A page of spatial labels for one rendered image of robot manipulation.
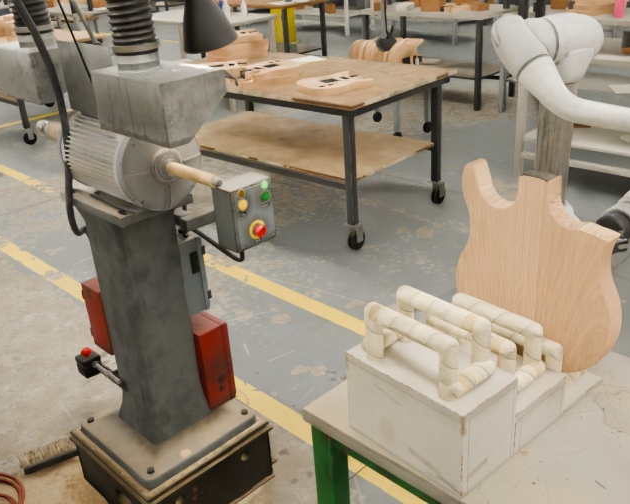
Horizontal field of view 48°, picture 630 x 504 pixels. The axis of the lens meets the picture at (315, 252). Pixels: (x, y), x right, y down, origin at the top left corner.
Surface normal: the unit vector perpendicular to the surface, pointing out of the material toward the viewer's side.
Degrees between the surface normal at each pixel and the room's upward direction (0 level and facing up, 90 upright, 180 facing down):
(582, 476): 0
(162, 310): 90
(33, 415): 0
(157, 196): 97
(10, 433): 0
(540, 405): 90
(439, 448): 90
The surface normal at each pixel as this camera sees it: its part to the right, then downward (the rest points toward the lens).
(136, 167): 0.60, 0.27
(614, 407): -0.07, -0.90
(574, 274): -0.74, 0.33
